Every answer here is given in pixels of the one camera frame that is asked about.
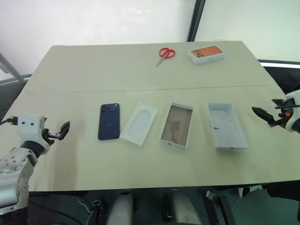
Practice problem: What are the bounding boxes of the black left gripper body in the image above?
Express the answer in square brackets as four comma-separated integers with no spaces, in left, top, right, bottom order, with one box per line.
[41,128,62,144]

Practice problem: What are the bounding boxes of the thin white cable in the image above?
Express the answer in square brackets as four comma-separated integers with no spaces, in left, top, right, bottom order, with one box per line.
[76,196,94,214]

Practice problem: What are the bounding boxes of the light rounded left robot leg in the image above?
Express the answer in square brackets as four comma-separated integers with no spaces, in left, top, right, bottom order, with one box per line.
[108,192,135,225]

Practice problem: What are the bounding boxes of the light rounded right robot leg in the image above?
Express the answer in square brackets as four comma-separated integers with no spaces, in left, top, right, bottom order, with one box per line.
[172,191,203,225]

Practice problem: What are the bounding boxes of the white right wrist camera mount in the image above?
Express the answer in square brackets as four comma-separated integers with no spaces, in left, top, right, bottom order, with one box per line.
[284,90,300,134]

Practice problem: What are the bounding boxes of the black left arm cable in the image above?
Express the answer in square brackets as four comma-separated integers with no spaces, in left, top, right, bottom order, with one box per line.
[0,116,19,126]

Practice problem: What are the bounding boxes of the white phone box base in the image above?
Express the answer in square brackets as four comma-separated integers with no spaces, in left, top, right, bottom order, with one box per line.
[207,102,249,150]

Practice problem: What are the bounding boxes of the silver table clamp bracket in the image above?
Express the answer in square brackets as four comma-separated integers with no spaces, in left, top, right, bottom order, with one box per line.
[205,190,221,207]

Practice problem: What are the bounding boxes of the red handled scissors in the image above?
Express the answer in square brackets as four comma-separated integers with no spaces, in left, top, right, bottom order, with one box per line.
[156,47,176,68]

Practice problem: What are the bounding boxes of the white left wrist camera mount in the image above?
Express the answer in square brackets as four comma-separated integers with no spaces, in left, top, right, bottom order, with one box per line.
[18,113,51,150]

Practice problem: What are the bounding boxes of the white moulded tray insert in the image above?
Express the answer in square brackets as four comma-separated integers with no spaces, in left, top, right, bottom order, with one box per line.
[119,102,158,148]

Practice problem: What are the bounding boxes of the white box with paper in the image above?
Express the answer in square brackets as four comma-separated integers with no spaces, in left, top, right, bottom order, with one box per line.
[160,102,194,150]

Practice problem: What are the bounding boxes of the white box with orange phone print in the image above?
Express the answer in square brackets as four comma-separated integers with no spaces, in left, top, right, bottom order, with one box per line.
[187,45,226,65]

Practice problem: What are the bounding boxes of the dark blue smartphone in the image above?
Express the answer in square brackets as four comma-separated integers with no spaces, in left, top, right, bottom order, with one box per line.
[97,102,121,141]

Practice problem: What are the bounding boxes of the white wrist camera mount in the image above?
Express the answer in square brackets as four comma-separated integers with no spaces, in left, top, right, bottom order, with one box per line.
[284,90,300,134]
[18,113,51,150]

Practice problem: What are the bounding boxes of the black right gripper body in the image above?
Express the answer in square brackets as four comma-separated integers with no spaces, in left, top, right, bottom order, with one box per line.
[269,104,294,128]

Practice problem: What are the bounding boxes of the grey metal frame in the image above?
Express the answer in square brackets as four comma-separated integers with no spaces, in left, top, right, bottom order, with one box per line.
[0,52,32,82]

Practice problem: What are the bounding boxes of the black table leg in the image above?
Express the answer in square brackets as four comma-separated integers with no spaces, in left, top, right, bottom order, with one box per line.
[217,195,238,225]

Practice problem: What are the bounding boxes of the black vertical pole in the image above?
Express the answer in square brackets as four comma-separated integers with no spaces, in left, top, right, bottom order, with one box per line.
[186,0,207,42]

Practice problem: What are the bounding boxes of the light rounded robot leg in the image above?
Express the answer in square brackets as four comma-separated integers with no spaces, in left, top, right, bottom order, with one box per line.
[172,191,203,225]
[108,192,135,225]

